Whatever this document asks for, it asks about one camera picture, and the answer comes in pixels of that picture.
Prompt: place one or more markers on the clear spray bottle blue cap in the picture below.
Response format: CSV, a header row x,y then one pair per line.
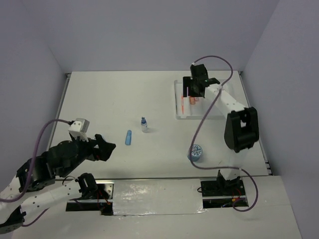
x,y
144,124

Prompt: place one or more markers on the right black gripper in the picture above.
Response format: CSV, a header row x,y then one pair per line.
x,y
187,82

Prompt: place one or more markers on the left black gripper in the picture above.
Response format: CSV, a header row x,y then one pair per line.
x,y
103,152

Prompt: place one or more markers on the small blue jar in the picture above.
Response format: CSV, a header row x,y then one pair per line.
x,y
195,153

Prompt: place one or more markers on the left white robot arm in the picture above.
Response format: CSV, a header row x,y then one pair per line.
x,y
24,196

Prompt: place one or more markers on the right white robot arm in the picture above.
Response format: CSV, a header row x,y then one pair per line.
x,y
167,125

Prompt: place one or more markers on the white divided organizer tray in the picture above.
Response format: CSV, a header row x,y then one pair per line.
x,y
198,110

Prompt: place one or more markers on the orange translucent cap case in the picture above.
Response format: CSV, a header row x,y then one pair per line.
x,y
193,100

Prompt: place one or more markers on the orange highlighter pen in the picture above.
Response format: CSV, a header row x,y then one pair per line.
x,y
182,104

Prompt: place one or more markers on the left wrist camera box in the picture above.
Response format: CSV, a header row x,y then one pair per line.
x,y
78,129

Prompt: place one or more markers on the blue translucent cap case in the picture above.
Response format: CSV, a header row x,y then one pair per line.
x,y
128,138

